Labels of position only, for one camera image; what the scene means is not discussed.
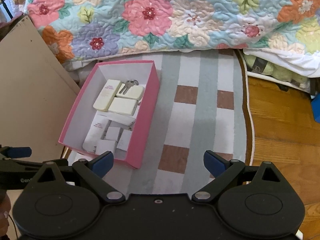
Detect white 90W charger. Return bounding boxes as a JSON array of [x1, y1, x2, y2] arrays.
[[95, 140, 118, 155]]

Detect white rectangular power bank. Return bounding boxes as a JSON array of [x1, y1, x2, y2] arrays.
[[82, 112, 111, 153]]

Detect person's left hand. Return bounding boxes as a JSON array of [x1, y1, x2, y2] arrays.
[[0, 194, 11, 237]]

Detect small white charger plug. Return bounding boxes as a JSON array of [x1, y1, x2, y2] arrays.
[[117, 129, 132, 152]]

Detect white charger plug left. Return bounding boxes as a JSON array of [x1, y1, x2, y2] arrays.
[[104, 126, 122, 142]]

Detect pink cardboard box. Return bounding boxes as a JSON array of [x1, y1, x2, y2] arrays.
[[59, 60, 159, 169]]

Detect beige cabinet panel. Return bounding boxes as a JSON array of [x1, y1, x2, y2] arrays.
[[1, 15, 80, 161]]

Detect striped checkered rug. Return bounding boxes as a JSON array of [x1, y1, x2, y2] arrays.
[[62, 48, 256, 196]]

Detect silver keys upper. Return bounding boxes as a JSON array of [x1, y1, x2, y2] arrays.
[[119, 80, 139, 95]]

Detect green yarn under bed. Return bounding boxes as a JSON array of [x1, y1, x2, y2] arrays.
[[243, 54, 310, 89]]

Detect white bed sheet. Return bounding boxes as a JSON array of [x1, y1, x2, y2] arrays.
[[243, 48, 320, 78]]

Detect floral quilted blanket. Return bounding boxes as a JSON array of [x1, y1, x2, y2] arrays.
[[10, 0, 320, 65]]

